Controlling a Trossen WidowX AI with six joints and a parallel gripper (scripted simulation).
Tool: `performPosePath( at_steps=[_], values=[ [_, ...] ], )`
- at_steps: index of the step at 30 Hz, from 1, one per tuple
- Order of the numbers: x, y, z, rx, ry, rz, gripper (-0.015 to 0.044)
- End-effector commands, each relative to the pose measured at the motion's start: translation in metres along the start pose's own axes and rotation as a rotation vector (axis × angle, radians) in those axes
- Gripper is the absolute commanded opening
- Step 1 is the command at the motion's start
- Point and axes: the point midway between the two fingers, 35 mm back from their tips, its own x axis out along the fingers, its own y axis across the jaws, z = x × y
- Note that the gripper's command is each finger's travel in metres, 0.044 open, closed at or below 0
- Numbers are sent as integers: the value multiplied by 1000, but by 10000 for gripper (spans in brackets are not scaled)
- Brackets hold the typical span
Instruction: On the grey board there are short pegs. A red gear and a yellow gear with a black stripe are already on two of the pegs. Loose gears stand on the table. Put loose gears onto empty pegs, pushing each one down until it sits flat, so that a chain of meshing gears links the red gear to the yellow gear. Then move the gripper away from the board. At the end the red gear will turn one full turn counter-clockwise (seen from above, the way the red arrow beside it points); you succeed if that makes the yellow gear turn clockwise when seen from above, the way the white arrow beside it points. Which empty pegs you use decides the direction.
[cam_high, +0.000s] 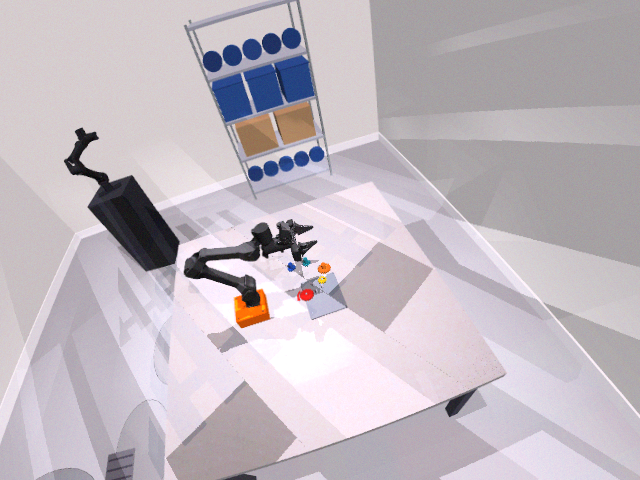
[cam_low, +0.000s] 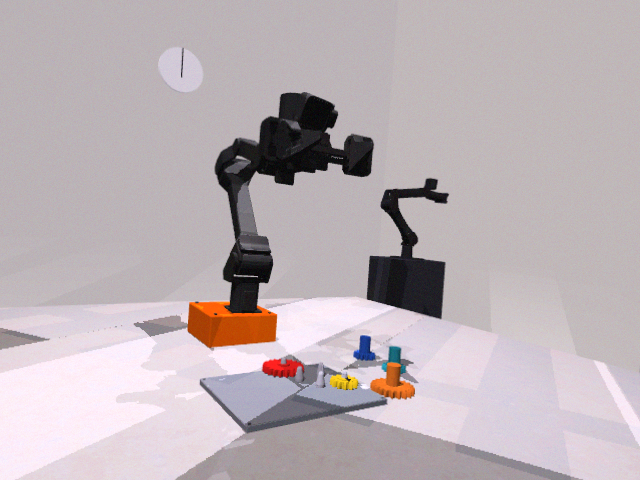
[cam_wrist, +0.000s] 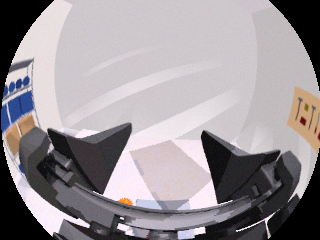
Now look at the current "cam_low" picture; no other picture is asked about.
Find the teal gear with tall hub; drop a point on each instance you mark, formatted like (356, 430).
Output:
(394, 357)

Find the red gear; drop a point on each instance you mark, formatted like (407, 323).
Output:
(276, 369)

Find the orange gear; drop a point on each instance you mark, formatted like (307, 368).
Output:
(391, 385)

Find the blue gear with tall hub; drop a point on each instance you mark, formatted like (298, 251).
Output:
(364, 349)

